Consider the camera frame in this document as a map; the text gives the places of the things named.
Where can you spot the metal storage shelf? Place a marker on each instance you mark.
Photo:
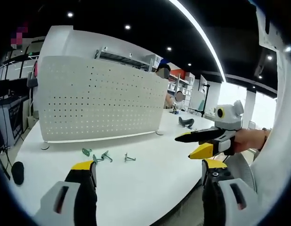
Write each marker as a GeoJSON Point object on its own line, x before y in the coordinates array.
{"type": "Point", "coordinates": [126, 60]}

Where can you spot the black tripod stand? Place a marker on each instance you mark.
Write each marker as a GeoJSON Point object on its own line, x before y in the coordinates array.
{"type": "Point", "coordinates": [204, 101]}

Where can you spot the dark side desk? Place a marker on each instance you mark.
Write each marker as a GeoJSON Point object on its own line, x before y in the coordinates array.
{"type": "Point", "coordinates": [9, 117]}

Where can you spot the white perforated mounting plate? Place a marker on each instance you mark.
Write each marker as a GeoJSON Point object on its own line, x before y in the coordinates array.
{"type": "Point", "coordinates": [100, 101]}

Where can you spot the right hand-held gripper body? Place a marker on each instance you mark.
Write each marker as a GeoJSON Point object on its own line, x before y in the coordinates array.
{"type": "Point", "coordinates": [228, 116]}

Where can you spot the black curved headset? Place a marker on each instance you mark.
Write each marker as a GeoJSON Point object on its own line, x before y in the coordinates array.
{"type": "Point", "coordinates": [186, 121]}

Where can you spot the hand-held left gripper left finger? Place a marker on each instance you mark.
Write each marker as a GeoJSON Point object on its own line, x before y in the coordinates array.
{"type": "Point", "coordinates": [65, 195]}

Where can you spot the long ceiling light strip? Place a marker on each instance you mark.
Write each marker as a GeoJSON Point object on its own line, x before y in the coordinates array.
{"type": "Point", "coordinates": [206, 40]}

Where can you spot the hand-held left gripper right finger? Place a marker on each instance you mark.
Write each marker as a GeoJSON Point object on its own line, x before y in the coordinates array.
{"type": "Point", "coordinates": [228, 200]}

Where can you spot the white mesh chair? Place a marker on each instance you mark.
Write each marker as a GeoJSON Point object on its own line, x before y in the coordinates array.
{"type": "Point", "coordinates": [244, 169]}

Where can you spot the black rounded object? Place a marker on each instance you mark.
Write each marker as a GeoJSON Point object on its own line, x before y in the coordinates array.
{"type": "Point", "coordinates": [18, 173]}

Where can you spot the grey-green hook assembly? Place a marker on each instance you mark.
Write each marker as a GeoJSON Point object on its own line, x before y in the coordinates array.
{"type": "Point", "coordinates": [86, 151]}
{"type": "Point", "coordinates": [106, 155]}
{"type": "Point", "coordinates": [98, 159]}
{"type": "Point", "coordinates": [128, 158]}

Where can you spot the person's right hand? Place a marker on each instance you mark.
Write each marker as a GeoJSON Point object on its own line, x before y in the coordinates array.
{"type": "Point", "coordinates": [249, 140]}

